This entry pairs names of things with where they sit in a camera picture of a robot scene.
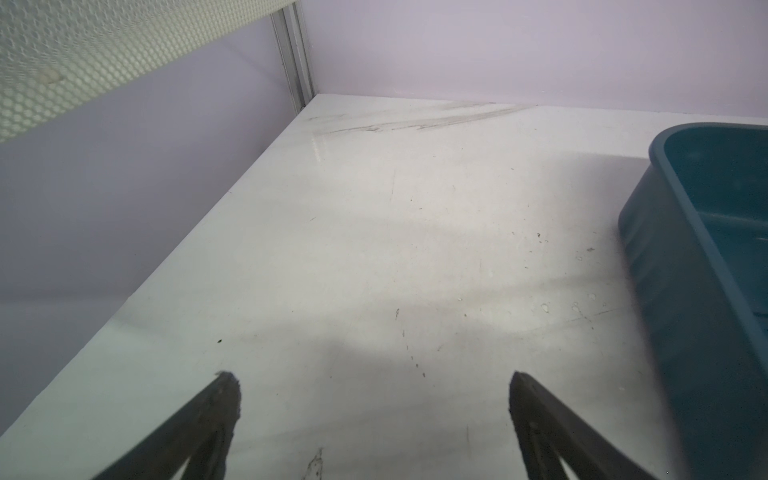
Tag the lower white mesh shelf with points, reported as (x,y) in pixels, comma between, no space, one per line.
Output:
(59,55)

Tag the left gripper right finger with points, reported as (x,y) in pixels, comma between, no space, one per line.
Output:
(551,435)

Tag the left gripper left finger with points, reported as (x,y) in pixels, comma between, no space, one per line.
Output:
(194,441)

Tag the teal plastic tub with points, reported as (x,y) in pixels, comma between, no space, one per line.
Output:
(694,232)

